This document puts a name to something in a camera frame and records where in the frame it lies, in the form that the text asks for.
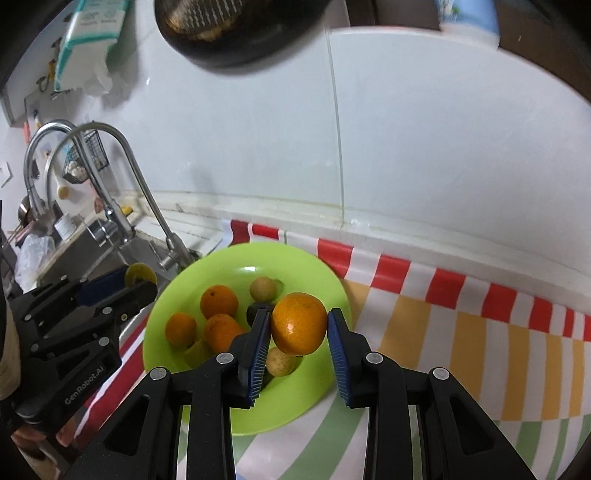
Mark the green yellow fruit front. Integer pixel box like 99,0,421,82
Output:
183,339,213,369

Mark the large orange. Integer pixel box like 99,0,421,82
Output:
199,284,238,319

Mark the dark plum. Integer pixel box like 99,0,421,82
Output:
245,302,274,327

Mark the beige round fruit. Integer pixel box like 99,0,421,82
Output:
266,347,298,377
249,276,277,303

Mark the person hand holding gripper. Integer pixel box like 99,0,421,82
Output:
11,418,77,480

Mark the steel sink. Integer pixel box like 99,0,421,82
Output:
35,227,183,288

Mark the small steel faucet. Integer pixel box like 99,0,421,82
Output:
44,121,195,273

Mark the striped colourful table cloth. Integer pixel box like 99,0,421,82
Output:
76,220,590,479

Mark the green plate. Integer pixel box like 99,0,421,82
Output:
142,242,352,435

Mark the tissue paper pack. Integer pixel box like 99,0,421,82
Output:
53,0,130,97

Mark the brass colander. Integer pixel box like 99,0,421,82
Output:
158,0,245,41

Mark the black frying pan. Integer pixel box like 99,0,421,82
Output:
154,0,329,69

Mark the white blue pump bottle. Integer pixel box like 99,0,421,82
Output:
435,0,500,49

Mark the wire basket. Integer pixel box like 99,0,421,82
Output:
62,129,112,186

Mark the dark wooden window frame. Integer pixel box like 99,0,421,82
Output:
346,1,590,99

